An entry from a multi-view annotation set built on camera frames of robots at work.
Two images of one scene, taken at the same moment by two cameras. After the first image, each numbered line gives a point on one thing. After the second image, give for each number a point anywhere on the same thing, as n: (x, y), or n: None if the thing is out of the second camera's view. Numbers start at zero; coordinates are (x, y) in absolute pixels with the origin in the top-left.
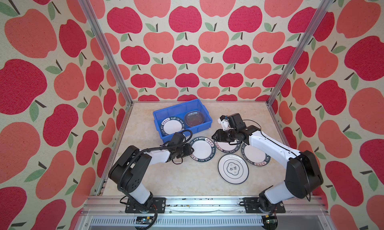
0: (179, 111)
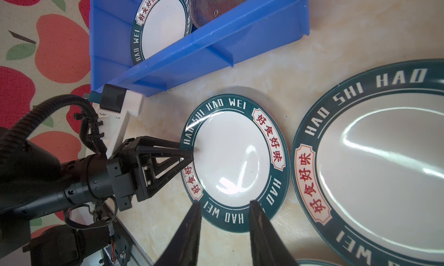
0: (282, 17)
